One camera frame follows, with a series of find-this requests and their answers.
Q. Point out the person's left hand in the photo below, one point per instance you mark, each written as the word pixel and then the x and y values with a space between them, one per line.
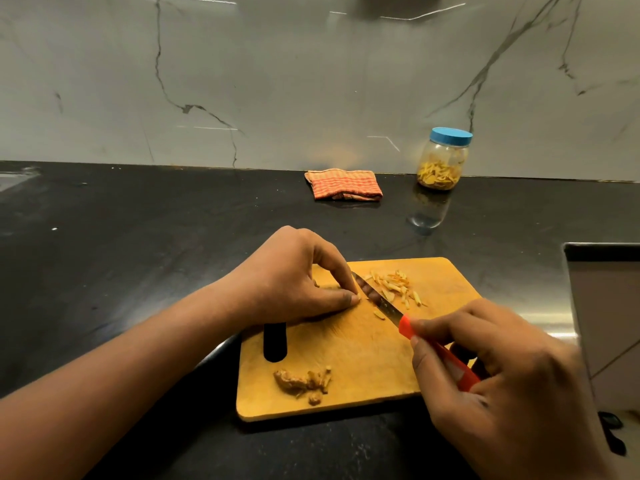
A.
pixel 285 279

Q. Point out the person's right hand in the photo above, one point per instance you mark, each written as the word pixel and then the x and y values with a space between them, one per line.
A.
pixel 515 389

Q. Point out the knobby ginger piece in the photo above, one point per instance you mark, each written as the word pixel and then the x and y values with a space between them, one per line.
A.
pixel 290 382

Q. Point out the chopped ginger strips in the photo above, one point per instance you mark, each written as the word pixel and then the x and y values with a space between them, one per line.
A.
pixel 395 284

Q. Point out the small round ginger end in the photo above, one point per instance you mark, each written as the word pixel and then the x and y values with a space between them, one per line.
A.
pixel 315 398

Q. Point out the blue-lidded plastic jar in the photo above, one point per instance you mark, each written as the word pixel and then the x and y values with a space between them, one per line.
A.
pixel 444 157

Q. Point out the person's left forearm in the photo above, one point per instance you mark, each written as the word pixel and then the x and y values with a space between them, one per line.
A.
pixel 100 389

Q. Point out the blue jar lid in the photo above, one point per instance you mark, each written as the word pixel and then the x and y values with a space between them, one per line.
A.
pixel 451 136

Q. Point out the wooden cutting board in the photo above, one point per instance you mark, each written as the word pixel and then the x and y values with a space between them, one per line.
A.
pixel 360 354

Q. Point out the orange checked cloth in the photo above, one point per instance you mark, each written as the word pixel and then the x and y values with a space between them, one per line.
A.
pixel 343 184

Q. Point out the beige cabinet door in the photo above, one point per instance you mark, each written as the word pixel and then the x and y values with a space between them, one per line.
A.
pixel 607 319

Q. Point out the steel sink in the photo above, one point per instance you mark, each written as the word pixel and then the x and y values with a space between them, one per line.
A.
pixel 15 178

